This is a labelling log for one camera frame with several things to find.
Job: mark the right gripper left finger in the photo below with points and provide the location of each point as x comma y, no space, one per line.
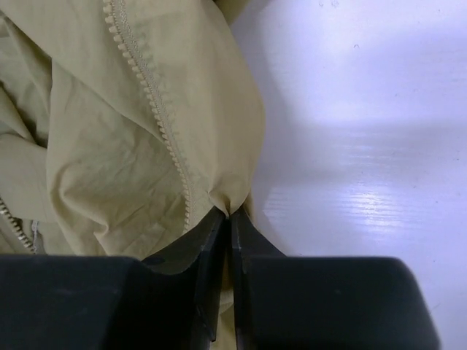
169,300

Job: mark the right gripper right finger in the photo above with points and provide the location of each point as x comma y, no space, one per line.
283,302

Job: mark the olive tan jacket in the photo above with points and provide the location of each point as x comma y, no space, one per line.
123,123

